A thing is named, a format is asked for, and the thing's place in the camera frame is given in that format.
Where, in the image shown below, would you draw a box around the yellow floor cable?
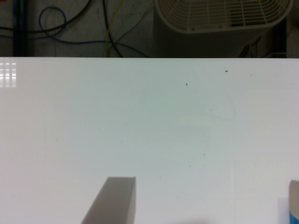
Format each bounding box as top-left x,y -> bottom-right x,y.
105,0 -> 124,58

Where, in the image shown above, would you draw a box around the cream wire basket appliance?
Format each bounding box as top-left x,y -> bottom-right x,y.
152,0 -> 294,58

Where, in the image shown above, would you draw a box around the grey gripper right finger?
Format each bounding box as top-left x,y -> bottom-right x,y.
289,180 -> 299,224

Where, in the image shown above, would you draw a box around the blue floor cable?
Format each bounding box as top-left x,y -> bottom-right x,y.
0,6 -> 150,58

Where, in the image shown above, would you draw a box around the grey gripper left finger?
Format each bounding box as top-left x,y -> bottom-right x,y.
81,177 -> 136,224

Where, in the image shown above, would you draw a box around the black floor cable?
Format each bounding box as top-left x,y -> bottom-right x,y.
0,0 -> 94,35

